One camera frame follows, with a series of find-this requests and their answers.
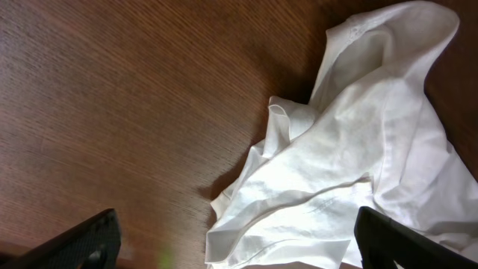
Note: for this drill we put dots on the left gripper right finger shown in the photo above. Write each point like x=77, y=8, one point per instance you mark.
x=386, y=244

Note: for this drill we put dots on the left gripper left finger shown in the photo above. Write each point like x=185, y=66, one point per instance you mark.
x=95, y=243

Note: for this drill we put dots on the white t-shirt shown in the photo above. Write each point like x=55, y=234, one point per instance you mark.
x=367, y=136

